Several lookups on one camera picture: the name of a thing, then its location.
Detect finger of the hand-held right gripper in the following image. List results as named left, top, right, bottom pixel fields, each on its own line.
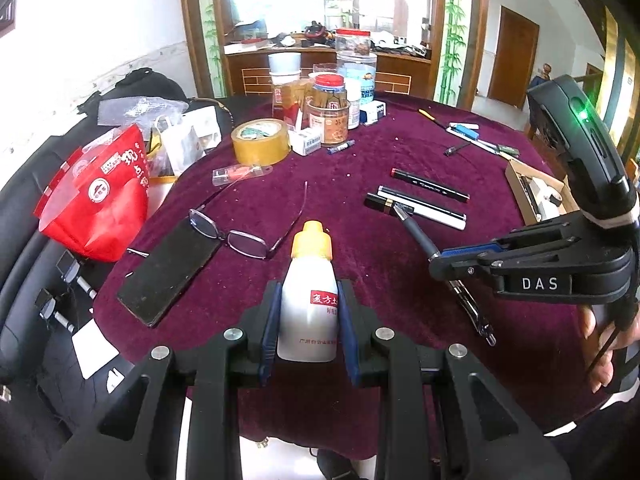
left=428, top=252, right=501, bottom=282
left=439, top=240, right=516, bottom=260

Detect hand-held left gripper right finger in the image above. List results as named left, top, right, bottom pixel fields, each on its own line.
left=336, top=280, right=572, bottom=480

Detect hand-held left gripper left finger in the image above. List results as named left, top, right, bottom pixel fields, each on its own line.
left=45, top=280, right=283, bottom=480

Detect black pen with chrome clip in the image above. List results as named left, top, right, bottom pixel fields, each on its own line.
left=392, top=202, right=497, bottom=348

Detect white bottle yellow cap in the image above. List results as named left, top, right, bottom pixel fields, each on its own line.
left=276, top=220, right=340, bottom=363

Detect black and white slim box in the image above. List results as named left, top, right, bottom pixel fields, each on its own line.
left=364, top=185, right=468, bottom=232

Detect red capped black marker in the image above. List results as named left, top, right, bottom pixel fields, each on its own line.
left=391, top=167, right=472, bottom=204

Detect cardboard box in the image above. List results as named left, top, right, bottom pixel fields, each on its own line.
left=504, top=159, right=583, bottom=226

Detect person's right hand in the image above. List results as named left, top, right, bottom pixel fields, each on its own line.
left=580, top=305, right=640, bottom=395

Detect long white stick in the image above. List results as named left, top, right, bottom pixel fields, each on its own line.
left=446, top=127, right=501, bottom=153

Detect eyeglasses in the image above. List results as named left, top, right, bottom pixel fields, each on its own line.
left=127, top=180, right=310, bottom=261

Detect dark flat phone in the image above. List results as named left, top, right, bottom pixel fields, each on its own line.
left=116, top=220, right=223, bottom=328

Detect small blue white box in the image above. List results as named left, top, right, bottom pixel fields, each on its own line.
left=361, top=101, right=387, bottom=126

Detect white card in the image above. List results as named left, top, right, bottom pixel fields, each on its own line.
left=71, top=327, right=121, bottom=380

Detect red lighter in clear pack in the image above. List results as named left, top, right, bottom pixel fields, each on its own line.
left=212, top=164, right=265, bottom=186

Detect person's torso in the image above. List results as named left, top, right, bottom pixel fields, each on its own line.
left=542, top=395, right=640, bottom=480

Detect white plastic jar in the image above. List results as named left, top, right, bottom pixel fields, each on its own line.
left=345, top=77, right=362, bottom=131

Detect small white carton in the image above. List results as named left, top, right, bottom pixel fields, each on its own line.
left=290, top=127, right=323, bottom=157

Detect wooden door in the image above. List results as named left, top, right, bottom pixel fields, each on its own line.
left=487, top=6, right=541, bottom=110

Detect wooden counter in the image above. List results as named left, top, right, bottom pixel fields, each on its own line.
left=222, top=42, right=433, bottom=98

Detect yellow packing tape roll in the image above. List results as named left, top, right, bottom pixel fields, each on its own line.
left=231, top=117, right=292, bottom=166

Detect red lidded orange jar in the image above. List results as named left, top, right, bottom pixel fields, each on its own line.
left=306, top=74, right=351, bottom=146

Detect blue labelled clear container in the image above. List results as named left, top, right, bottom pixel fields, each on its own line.
left=336, top=55, right=378, bottom=106

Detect white paper bag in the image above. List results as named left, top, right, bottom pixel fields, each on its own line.
left=150, top=115, right=206, bottom=178

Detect red paper bag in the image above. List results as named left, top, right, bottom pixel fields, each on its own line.
left=34, top=124, right=150, bottom=263

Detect bamboo painted pillar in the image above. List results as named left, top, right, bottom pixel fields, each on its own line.
left=435, top=0, right=473, bottom=106
left=192, top=0, right=226, bottom=98

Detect white square box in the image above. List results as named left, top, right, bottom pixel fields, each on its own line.
left=182, top=107, right=223, bottom=150

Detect clear jar red lid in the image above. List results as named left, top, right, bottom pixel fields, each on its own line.
left=335, top=29, right=373, bottom=58

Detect tall clear jar white lid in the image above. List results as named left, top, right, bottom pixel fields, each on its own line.
left=268, top=52, right=303, bottom=131

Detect bubble wrap bag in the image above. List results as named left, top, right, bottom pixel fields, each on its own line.
left=97, top=97, right=190, bottom=128

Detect black bag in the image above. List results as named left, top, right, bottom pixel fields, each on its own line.
left=77, top=67, right=188, bottom=116

